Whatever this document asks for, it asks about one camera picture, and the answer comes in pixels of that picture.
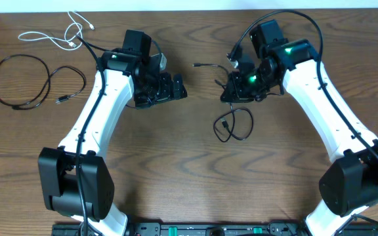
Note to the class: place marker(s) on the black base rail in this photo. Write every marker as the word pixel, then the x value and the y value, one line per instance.
pixel 272 228

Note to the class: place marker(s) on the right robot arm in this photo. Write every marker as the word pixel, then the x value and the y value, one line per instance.
pixel 350 185

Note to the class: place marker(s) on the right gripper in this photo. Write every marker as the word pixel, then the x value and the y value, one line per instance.
pixel 237 94

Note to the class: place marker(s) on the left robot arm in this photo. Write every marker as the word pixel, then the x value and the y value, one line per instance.
pixel 74 177

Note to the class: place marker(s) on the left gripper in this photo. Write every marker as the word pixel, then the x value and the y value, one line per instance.
pixel 167 94

